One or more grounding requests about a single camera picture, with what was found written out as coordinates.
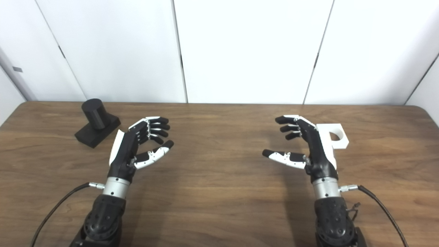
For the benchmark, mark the black and white right hand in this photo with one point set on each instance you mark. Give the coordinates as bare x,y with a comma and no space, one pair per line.
319,154

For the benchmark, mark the black and white left hand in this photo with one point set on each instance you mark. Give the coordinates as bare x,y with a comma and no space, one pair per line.
124,151

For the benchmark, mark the white square piece with hole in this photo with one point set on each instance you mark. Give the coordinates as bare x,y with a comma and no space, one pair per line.
339,143

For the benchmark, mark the black peg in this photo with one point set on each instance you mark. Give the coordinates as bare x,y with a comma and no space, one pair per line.
94,115

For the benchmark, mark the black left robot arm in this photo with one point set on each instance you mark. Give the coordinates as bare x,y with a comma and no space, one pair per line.
103,219

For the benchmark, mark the small gray wall tag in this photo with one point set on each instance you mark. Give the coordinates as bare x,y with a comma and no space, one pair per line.
17,69

